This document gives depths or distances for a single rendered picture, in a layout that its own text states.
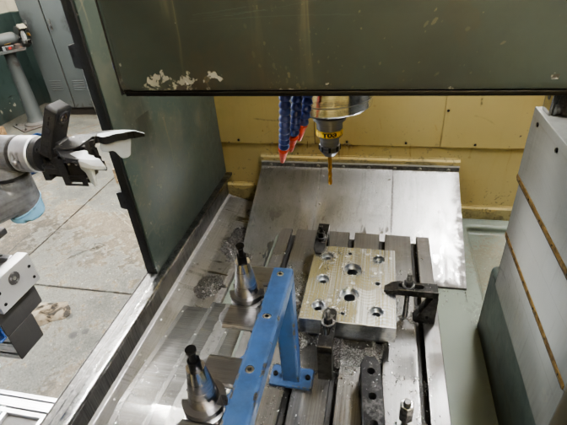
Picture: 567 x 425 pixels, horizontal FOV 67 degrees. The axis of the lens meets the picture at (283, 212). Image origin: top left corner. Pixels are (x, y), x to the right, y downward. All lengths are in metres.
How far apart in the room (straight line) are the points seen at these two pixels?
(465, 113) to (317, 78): 1.48
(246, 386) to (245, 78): 0.42
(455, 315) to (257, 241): 0.82
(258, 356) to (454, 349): 0.94
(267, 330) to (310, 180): 1.31
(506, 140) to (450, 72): 1.54
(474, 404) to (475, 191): 0.99
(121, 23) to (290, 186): 1.52
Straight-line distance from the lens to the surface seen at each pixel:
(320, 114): 0.74
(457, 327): 1.60
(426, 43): 0.45
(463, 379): 1.47
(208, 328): 1.44
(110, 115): 1.31
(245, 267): 0.75
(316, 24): 0.45
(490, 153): 2.01
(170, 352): 1.41
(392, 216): 1.84
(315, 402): 1.03
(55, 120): 0.90
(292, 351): 0.96
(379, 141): 1.93
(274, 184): 1.97
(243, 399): 0.65
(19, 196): 1.06
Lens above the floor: 1.76
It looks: 33 degrees down
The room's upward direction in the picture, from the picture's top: 5 degrees counter-clockwise
